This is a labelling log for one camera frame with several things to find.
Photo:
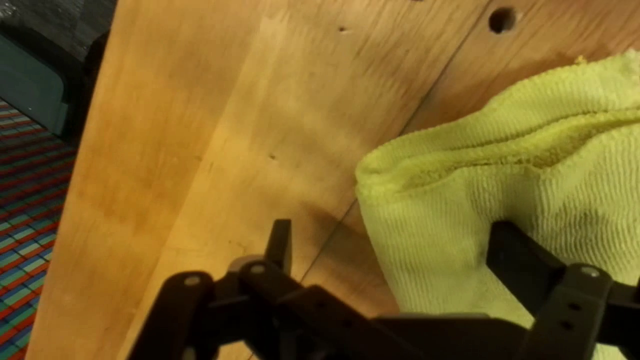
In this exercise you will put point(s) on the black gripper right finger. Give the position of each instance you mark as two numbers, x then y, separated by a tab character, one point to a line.
572	300

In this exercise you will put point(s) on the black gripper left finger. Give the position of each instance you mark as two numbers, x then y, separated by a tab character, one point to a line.
266	307

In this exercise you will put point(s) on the yellow-green cloth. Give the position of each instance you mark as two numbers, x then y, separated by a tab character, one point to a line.
532	172

